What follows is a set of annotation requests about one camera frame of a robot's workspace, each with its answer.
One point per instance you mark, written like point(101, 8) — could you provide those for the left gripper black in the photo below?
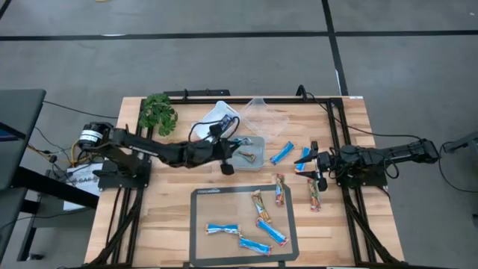
point(220, 153)

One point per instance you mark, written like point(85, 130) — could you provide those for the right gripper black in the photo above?
point(324, 161)

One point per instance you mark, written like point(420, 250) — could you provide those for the silver blue granola bar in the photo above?
point(245, 141)

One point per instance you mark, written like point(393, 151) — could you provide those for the green red granola bar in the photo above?
point(314, 196)

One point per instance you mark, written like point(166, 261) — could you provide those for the red brown granola bar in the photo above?
point(280, 190)

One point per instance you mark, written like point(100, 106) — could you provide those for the green Chewy granola bar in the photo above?
point(260, 206)

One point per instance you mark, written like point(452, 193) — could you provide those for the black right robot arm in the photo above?
point(403, 151)

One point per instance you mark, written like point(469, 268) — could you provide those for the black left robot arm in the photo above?
point(149, 147)

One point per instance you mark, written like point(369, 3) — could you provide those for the grey plastic bin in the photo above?
point(257, 164)

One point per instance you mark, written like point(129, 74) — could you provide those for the clear container left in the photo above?
point(216, 112)

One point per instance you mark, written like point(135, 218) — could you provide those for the clear plastic bin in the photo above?
point(261, 119)

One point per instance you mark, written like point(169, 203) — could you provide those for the translucent baking mat black border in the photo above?
point(216, 209)

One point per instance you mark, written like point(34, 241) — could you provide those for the green artificial plant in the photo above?
point(158, 112)

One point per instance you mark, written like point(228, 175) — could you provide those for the black stand foot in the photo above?
point(463, 142)

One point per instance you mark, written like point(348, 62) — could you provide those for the white printed sheet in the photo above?
point(74, 173)

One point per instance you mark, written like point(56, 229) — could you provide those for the dark grey desk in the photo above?
point(18, 130)

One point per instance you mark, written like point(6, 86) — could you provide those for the black aluminium table frame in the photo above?
point(284, 101)

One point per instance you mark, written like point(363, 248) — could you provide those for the black frame bracket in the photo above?
point(282, 265)

